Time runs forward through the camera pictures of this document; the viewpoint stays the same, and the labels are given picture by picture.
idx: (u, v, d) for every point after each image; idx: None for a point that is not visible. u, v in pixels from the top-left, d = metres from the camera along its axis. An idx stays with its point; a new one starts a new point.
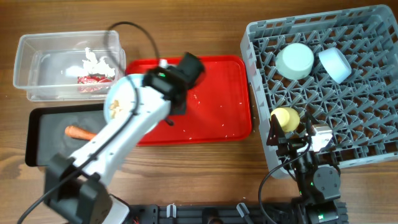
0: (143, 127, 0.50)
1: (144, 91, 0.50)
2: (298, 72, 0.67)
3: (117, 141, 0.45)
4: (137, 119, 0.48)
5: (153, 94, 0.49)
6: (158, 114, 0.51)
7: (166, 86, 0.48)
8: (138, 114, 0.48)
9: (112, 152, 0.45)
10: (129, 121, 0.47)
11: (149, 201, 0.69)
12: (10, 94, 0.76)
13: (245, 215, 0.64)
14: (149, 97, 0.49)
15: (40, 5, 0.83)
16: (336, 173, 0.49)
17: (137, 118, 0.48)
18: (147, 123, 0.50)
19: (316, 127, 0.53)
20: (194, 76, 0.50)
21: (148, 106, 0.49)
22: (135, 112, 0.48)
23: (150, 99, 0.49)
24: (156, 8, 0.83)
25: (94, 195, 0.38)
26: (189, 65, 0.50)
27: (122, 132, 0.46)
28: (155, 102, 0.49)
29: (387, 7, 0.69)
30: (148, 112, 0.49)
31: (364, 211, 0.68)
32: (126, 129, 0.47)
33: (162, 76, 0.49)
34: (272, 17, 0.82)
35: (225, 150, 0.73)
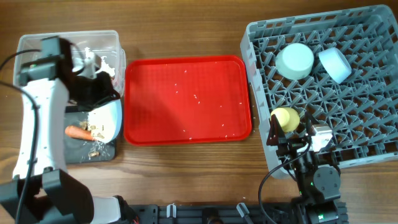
0: (58, 111, 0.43)
1: (30, 87, 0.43)
2: (298, 72, 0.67)
3: (41, 137, 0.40)
4: (43, 109, 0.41)
5: (37, 85, 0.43)
6: (62, 94, 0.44)
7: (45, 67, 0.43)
8: (40, 106, 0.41)
9: (45, 145, 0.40)
10: (37, 118, 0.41)
11: (149, 201, 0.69)
12: (10, 94, 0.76)
13: (245, 215, 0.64)
14: (40, 88, 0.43)
15: (40, 5, 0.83)
16: (336, 173, 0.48)
17: (42, 109, 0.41)
18: (58, 106, 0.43)
19: (316, 127, 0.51)
20: (63, 49, 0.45)
21: (40, 97, 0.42)
22: (36, 107, 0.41)
23: (39, 89, 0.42)
24: (156, 8, 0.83)
25: (58, 177, 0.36)
26: (49, 43, 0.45)
27: (40, 130, 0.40)
28: (46, 90, 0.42)
29: (387, 7, 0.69)
30: (48, 98, 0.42)
31: (365, 211, 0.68)
32: (41, 122, 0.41)
33: (34, 66, 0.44)
34: (272, 17, 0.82)
35: (225, 150, 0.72)
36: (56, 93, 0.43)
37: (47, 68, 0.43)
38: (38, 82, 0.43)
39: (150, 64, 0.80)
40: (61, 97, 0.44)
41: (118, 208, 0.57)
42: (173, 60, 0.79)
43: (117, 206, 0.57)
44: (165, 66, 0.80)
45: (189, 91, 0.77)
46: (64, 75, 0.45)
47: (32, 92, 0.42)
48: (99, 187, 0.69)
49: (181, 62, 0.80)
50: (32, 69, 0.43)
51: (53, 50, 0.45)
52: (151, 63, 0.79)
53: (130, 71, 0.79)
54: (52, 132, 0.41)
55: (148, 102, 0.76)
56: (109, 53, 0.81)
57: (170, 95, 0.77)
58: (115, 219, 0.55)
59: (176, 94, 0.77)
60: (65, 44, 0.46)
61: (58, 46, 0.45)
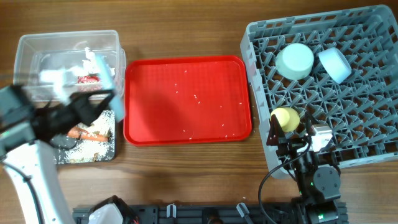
0: (53, 178, 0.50)
1: (12, 160, 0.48)
2: (298, 72, 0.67)
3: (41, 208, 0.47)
4: (33, 182, 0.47)
5: (8, 135, 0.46)
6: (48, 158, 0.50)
7: (20, 133, 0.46)
8: (30, 177, 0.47)
9: (54, 216, 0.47)
10: (33, 188, 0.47)
11: (149, 201, 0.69)
12: None
13: (245, 215, 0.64)
14: (25, 157, 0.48)
15: (40, 5, 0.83)
16: (336, 172, 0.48)
17: (35, 178, 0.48)
18: (49, 163, 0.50)
19: (316, 127, 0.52)
20: (20, 98, 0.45)
21: (27, 164, 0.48)
22: (27, 177, 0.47)
23: (23, 160, 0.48)
24: (156, 8, 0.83)
25: None
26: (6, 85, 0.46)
27: (41, 203, 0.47)
28: (29, 157, 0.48)
29: (387, 7, 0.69)
30: (36, 166, 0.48)
31: (365, 211, 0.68)
32: (41, 191, 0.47)
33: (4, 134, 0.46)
34: (272, 17, 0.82)
35: (225, 150, 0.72)
36: (40, 154, 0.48)
37: (23, 130, 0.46)
38: (12, 139, 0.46)
39: (150, 64, 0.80)
40: (47, 157, 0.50)
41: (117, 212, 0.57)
42: (173, 60, 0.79)
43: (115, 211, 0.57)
44: (166, 66, 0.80)
45: (189, 92, 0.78)
46: (56, 122, 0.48)
47: (22, 163, 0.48)
48: (99, 187, 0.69)
49: (181, 62, 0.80)
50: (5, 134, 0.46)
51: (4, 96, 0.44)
52: (151, 63, 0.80)
53: (131, 71, 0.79)
54: (55, 203, 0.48)
55: (148, 102, 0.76)
56: (109, 53, 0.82)
57: (170, 96, 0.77)
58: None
59: (176, 94, 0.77)
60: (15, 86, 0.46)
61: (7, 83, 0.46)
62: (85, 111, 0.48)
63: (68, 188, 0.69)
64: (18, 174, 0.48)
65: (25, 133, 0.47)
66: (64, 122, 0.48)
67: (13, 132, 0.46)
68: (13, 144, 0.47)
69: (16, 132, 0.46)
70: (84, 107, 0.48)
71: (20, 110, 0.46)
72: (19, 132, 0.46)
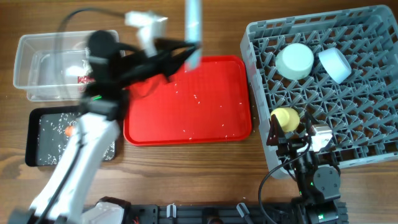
0: (97, 158, 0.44)
1: (87, 119, 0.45)
2: (299, 72, 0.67)
3: (73, 175, 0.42)
4: (84, 151, 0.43)
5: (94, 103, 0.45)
6: (107, 139, 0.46)
7: (109, 105, 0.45)
8: (85, 144, 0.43)
9: (72, 189, 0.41)
10: (78, 155, 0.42)
11: (149, 201, 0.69)
12: (10, 94, 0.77)
13: (245, 215, 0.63)
14: (93, 124, 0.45)
15: (40, 5, 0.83)
16: (336, 173, 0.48)
17: (85, 149, 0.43)
18: (102, 146, 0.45)
19: (316, 127, 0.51)
20: (108, 61, 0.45)
21: (91, 132, 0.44)
22: (82, 144, 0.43)
23: (91, 126, 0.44)
24: (156, 8, 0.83)
25: None
26: (106, 42, 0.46)
27: (73, 173, 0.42)
28: (99, 126, 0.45)
29: (387, 7, 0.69)
30: (96, 140, 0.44)
31: (364, 211, 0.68)
32: (79, 163, 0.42)
33: (96, 98, 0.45)
34: (271, 17, 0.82)
35: (224, 150, 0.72)
36: (110, 130, 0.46)
37: (107, 109, 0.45)
38: (93, 116, 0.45)
39: None
40: (111, 133, 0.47)
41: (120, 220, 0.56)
42: None
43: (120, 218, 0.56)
44: None
45: (189, 91, 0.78)
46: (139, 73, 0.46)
47: (85, 127, 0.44)
48: (99, 187, 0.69)
49: None
50: (93, 100, 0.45)
51: (96, 66, 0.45)
52: None
53: None
54: (84, 182, 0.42)
55: (148, 102, 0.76)
56: None
57: (170, 95, 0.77)
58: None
59: (176, 94, 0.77)
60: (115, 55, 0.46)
61: (102, 41, 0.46)
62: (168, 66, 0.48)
63: None
64: (78, 136, 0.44)
65: (106, 105, 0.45)
66: (147, 70, 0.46)
67: (101, 104, 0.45)
68: (94, 110, 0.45)
69: (101, 106, 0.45)
70: (171, 64, 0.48)
71: (107, 81, 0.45)
72: (106, 104, 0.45)
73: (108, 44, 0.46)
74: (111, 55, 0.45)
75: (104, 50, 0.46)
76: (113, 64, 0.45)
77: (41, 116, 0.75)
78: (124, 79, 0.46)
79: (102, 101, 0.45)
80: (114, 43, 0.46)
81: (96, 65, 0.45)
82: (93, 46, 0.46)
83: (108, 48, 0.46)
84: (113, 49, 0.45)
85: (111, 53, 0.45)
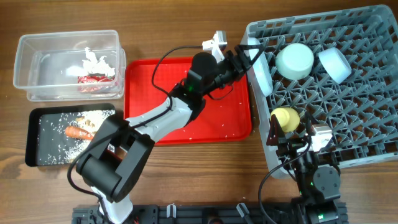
0: (171, 126, 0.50)
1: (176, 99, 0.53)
2: (299, 72, 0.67)
3: (155, 122, 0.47)
4: (171, 113, 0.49)
5: (174, 99, 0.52)
6: (178, 122, 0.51)
7: (186, 104, 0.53)
8: (173, 110, 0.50)
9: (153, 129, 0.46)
10: (166, 113, 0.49)
11: (149, 201, 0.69)
12: (10, 94, 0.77)
13: (245, 215, 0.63)
14: (179, 102, 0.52)
15: (39, 5, 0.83)
16: (336, 173, 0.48)
17: (173, 112, 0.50)
18: (175, 124, 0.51)
19: (316, 127, 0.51)
20: (209, 66, 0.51)
21: (177, 105, 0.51)
22: (170, 108, 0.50)
23: (179, 102, 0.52)
24: (156, 8, 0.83)
25: (144, 152, 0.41)
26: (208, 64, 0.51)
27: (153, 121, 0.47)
28: (182, 106, 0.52)
29: (387, 7, 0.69)
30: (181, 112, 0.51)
31: (364, 211, 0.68)
32: (163, 121, 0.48)
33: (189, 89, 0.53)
34: (272, 17, 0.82)
35: (225, 150, 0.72)
36: (185, 116, 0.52)
37: (185, 114, 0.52)
38: (183, 102, 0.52)
39: (150, 64, 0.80)
40: (181, 121, 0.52)
41: (126, 215, 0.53)
42: (173, 60, 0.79)
43: (128, 213, 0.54)
44: (166, 66, 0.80)
45: None
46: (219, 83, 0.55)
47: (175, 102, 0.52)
48: None
49: (181, 62, 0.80)
50: (183, 96, 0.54)
51: (194, 80, 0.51)
52: (151, 63, 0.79)
53: (131, 71, 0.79)
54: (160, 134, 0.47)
55: (148, 102, 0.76)
56: (109, 53, 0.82)
57: None
58: (124, 216, 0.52)
59: None
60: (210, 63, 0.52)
61: (204, 63, 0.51)
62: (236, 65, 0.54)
63: (68, 188, 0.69)
64: (167, 103, 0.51)
65: (183, 103, 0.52)
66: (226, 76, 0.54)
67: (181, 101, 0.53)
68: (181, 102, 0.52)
69: (182, 102, 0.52)
70: (242, 60, 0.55)
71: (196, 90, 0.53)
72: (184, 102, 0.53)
73: (211, 66, 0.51)
74: (206, 71, 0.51)
75: (205, 68, 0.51)
76: (206, 80, 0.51)
77: (41, 116, 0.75)
78: (201, 91, 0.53)
79: (181, 104, 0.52)
80: (212, 65, 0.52)
81: (192, 78, 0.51)
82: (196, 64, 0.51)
83: (209, 68, 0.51)
84: (210, 72, 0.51)
85: (209, 71, 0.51)
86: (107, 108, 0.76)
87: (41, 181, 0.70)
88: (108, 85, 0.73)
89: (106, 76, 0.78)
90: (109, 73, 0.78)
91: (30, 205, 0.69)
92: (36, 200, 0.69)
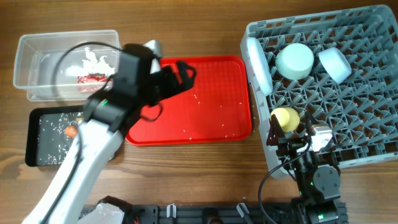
0: (98, 168, 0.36)
1: (86, 128, 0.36)
2: (299, 72, 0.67)
3: (64, 196, 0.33)
4: (80, 168, 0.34)
5: (91, 121, 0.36)
6: (110, 151, 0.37)
7: (110, 116, 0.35)
8: (82, 159, 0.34)
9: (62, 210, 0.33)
10: (73, 172, 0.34)
11: (148, 201, 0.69)
12: (10, 94, 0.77)
13: (245, 215, 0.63)
14: (91, 134, 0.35)
15: (40, 5, 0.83)
16: (336, 172, 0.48)
17: (83, 166, 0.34)
18: (103, 160, 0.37)
19: (316, 127, 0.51)
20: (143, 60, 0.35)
21: (90, 145, 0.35)
22: (79, 158, 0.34)
23: (91, 135, 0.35)
24: (156, 8, 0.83)
25: None
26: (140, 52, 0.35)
27: (63, 198, 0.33)
28: (99, 137, 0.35)
29: (387, 7, 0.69)
30: (96, 154, 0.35)
31: (364, 211, 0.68)
32: (71, 187, 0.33)
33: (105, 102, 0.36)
34: (271, 17, 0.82)
35: (225, 150, 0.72)
36: (115, 142, 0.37)
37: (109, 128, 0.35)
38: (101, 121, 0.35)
39: None
40: (115, 143, 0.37)
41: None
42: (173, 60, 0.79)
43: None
44: None
45: (189, 92, 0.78)
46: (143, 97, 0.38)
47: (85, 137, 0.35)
48: (99, 187, 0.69)
49: None
50: (101, 106, 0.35)
51: (129, 63, 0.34)
52: None
53: None
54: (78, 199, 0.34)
55: None
56: (109, 53, 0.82)
57: None
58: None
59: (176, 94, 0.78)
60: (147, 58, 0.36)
61: (142, 48, 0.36)
62: (173, 83, 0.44)
63: None
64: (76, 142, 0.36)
65: (111, 113, 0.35)
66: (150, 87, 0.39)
67: (109, 111, 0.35)
68: (99, 122, 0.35)
69: (111, 114, 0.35)
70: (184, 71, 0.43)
71: (130, 83, 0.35)
72: (114, 111, 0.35)
73: (149, 52, 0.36)
74: (143, 55, 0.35)
75: (140, 51, 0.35)
76: (144, 69, 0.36)
77: (41, 116, 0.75)
78: (133, 94, 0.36)
79: (105, 111, 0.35)
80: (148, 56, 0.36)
81: (125, 63, 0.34)
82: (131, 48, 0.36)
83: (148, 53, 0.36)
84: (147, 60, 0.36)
85: (148, 57, 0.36)
86: None
87: (41, 181, 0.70)
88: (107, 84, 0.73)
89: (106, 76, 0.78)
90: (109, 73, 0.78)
91: (31, 205, 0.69)
92: (37, 200, 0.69)
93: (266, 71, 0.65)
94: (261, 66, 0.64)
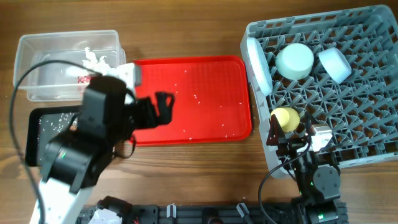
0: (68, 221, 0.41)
1: (49, 186, 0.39)
2: (298, 72, 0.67)
3: None
4: None
5: (58, 163, 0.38)
6: (78, 204, 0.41)
7: (77, 159, 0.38)
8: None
9: None
10: None
11: (148, 202, 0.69)
12: (10, 94, 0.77)
13: (245, 216, 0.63)
14: (54, 193, 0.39)
15: (40, 5, 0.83)
16: (336, 172, 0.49)
17: None
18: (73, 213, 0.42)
19: (316, 127, 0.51)
20: (113, 95, 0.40)
21: (54, 208, 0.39)
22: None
23: (53, 198, 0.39)
24: (156, 8, 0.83)
25: None
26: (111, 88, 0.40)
27: None
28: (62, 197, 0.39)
29: (387, 7, 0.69)
30: (60, 218, 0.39)
31: (364, 211, 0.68)
32: None
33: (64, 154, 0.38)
34: (271, 17, 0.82)
35: (225, 150, 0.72)
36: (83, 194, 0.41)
37: (78, 170, 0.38)
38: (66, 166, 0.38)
39: (150, 64, 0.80)
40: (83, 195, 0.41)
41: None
42: (173, 60, 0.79)
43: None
44: (165, 66, 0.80)
45: (189, 92, 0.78)
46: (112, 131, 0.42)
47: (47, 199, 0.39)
48: (99, 187, 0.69)
49: (181, 62, 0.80)
50: (63, 154, 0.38)
51: (97, 101, 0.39)
52: (151, 63, 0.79)
53: None
54: None
55: None
56: (109, 53, 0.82)
57: None
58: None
59: (176, 94, 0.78)
60: (115, 95, 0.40)
61: (109, 82, 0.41)
62: (148, 115, 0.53)
63: None
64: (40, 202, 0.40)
65: (78, 158, 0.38)
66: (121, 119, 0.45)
67: (77, 157, 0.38)
68: (64, 168, 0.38)
69: (77, 159, 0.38)
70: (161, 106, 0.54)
71: (97, 122, 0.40)
72: (79, 157, 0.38)
73: (118, 87, 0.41)
74: (112, 91, 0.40)
75: (108, 88, 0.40)
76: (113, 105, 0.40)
77: (41, 116, 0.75)
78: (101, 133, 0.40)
79: (70, 155, 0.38)
80: (119, 93, 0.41)
81: (93, 99, 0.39)
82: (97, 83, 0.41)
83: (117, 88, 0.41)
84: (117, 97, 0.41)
85: (116, 94, 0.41)
86: None
87: None
88: None
89: None
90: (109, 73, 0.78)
91: (30, 205, 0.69)
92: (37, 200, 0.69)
93: (265, 73, 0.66)
94: (261, 66, 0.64)
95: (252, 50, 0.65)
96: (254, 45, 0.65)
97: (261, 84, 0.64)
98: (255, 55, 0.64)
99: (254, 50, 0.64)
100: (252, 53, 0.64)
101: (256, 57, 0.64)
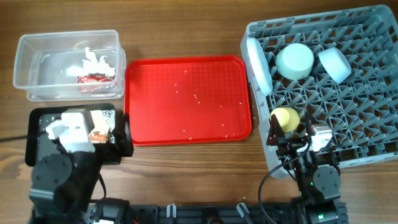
0: None
1: None
2: (298, 73, 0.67)
3: None
4: None
5: None
6: None
7: None
8: None
9: None
10: None
11: (149, 202, 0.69)
12: (10, 94, 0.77)
13: (245, 215, 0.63)
14: None
15: (40, 5, 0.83)
16: (336, 173, 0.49)
17: None
18: None
19: (316, 127, 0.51)
20: (60, 185, 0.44)
21: None
22: None
23: None
24: (156, 8, 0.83)
25: None
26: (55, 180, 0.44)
27: None
28: None
29: (387, 7, 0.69)
30: None
31: (365, 211, 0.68)
32: None
33: None
34: (271, 16, 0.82)
35: (225, 150, 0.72)
36: None
37: None
38: None
39: (150, 64, 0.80)
40: None
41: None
42: (173, 60, 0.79)
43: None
44: (165, 66, 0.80)
45: (189, 92, 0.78)
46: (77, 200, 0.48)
47: None
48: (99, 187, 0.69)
49: (181, 62, 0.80)
50: None
51: (48, 198, 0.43)
52: (151, 63, 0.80)
53: (131, 71, 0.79)
54: None
55: (148, 102, 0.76)
56: (109, 53, 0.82)
57: (170, 95, 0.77)
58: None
59: (176, 94, 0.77)
60: (62, 183, 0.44)
61: (54, 166, 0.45)
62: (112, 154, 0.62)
63: None
64: None
65: None
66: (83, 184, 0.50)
67: None
68: None
69: None
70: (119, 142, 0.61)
71: (60, 213, 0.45)
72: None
73: (63, 173, 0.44)
74: (58, 185, 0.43)
75: (53, 182, 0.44)
76: (64, 192, 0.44)
77: (41, 116, 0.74)
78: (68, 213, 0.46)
79: None
80: (65, 179, 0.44)
81: (43, 196, 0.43)
82: (42, 175, 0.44)
83: (61, 175, 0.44)
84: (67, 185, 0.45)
85: (64, 183, 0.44)
86: (107, 108, 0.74)
87: None
88: (108, 85, 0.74)
89: (106, 76, 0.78)
90: (109, 74, 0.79)
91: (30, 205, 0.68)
92: None
93: (265, 73, 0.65)
94: (261, 67, 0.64)
95: (252, 50, 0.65)
96: (254, 45, 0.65)
97: (261, 84, 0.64)
98: (255, 55, 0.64)
99: (254, 49, 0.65)
100: (252, 53, 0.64)
101: (256, 57, 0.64)
